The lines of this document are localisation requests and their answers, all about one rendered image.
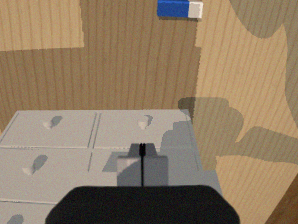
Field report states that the blue and white eraser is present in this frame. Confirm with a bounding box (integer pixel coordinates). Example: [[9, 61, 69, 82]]
[[157, 0, 203, 18]]

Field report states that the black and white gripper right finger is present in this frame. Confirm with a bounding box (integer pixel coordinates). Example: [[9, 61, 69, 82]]
[[142, 143, 168, 186]]

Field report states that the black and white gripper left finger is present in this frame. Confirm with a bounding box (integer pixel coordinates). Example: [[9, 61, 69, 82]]
[[116, 143, 143, 186]]

